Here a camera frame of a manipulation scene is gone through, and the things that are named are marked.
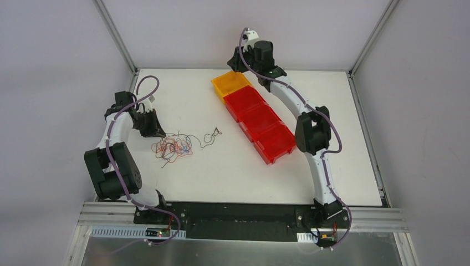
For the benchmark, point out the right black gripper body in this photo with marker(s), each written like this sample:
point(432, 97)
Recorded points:
point(235, 61)

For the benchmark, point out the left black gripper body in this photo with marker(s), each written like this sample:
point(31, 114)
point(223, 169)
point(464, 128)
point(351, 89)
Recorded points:
point(149, 122)

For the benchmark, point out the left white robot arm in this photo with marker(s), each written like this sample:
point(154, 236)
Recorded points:
point(111, 167)

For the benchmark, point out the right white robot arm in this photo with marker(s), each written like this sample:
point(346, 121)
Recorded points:
point(313, 129)

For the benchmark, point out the yellow plastic bin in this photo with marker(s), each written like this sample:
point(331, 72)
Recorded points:
point(228, 83)

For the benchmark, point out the middle red plastic bin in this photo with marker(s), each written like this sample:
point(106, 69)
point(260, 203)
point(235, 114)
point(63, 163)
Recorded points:
point(257, 120)

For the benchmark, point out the end red plastic bin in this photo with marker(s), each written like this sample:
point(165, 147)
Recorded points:
point(275, 142)

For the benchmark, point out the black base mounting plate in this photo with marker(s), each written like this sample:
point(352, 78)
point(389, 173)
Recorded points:
point(242, 221)

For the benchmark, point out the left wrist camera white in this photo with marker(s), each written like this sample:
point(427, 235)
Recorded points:
point(148, 104)

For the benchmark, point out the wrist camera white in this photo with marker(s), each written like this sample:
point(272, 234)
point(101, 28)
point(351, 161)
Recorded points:
point(250, 35)
point(148, 104)

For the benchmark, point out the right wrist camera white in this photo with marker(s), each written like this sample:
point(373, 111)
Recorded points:
point(250, 35)

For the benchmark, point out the aluminium frame rail front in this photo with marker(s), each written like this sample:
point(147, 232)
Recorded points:
point(361, 219)

